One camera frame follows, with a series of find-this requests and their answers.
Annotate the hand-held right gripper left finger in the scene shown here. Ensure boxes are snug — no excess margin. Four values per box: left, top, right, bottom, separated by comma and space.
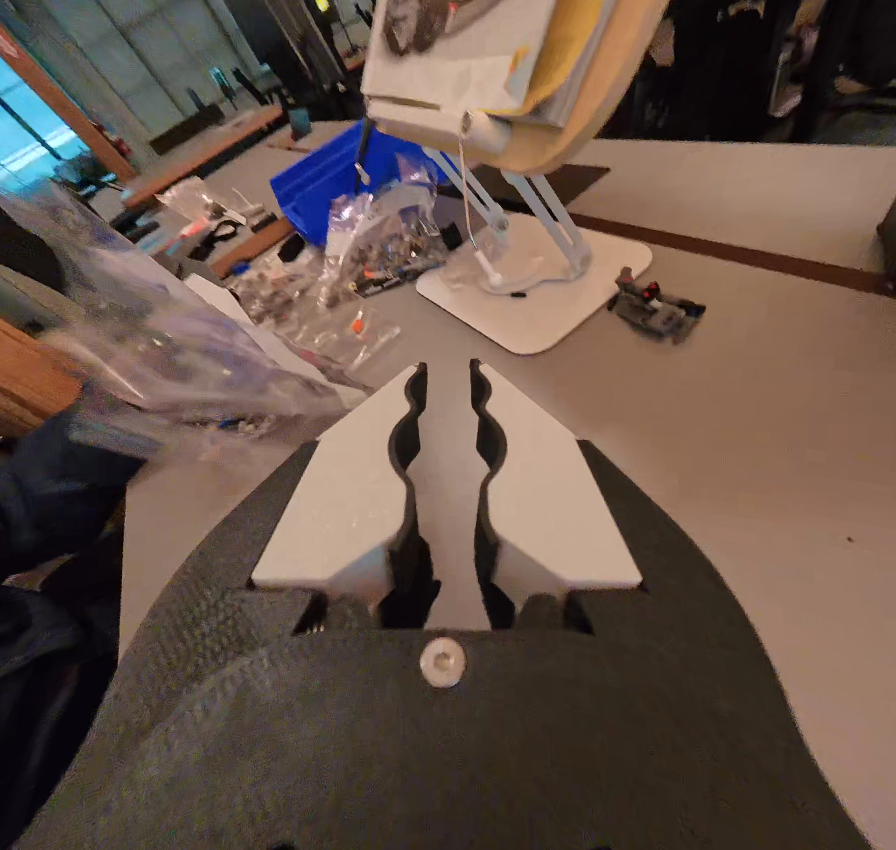
251, 362, 442, 630

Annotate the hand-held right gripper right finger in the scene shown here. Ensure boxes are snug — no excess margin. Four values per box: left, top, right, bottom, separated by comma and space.
469, 359, 644, 630

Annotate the person's left forearm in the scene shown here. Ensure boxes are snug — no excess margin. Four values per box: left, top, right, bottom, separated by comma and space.
0, 408, 146, 572

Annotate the dark grey lego assembly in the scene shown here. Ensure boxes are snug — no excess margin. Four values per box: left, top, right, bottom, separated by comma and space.
606, 266, 708, 345

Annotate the white lego piece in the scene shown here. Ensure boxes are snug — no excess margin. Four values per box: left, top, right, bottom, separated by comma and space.
231, 192, 280, 227

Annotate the lego instruction booklet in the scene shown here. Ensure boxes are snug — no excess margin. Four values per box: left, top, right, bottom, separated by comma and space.
359, 0, 636, 132

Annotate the person's navy jacket torso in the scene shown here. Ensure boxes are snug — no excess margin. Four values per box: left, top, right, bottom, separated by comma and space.
0, 570, 125, 850

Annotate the wooden panel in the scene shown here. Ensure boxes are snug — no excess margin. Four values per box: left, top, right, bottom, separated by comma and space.
0, 317, 86, 439

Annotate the blue plastic bin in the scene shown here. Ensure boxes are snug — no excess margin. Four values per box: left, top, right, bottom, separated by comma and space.
268, 117, 450, 249

